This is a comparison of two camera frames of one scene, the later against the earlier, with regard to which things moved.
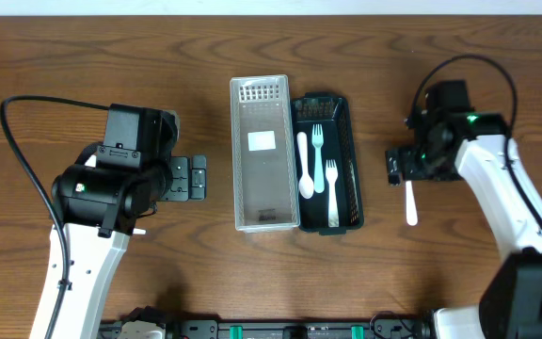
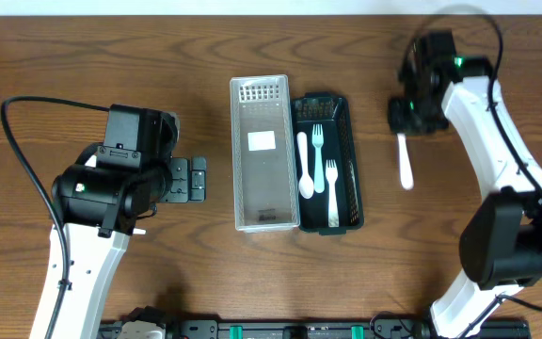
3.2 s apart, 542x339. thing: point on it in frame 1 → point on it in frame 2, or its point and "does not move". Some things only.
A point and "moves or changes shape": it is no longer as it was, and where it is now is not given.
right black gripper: [409, 170] → [399, 121]
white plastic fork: [331, 171] does not move
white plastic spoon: [306, 185] does not move
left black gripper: [178, 191] does not move
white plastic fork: [317, 137] does not move
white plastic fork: [411, 209] moves or changes shape
